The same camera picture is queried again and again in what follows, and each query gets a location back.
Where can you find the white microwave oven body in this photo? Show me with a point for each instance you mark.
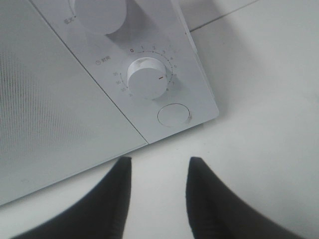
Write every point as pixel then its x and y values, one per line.
pixel 140 52

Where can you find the white upper power knob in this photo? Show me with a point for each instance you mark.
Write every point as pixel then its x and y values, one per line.
pixel 101 16

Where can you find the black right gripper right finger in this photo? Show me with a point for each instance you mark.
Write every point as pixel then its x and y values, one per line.
pixel 215 212

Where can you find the round door release button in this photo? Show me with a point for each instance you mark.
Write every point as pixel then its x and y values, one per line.
pixel 173 114

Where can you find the white microwave door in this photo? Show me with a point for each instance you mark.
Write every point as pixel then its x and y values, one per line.
pixel 55 121

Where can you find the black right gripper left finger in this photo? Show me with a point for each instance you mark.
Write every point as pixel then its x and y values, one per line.
pixel 100 214

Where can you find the white timer knob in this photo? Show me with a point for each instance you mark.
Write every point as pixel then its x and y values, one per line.
pixel 146 78

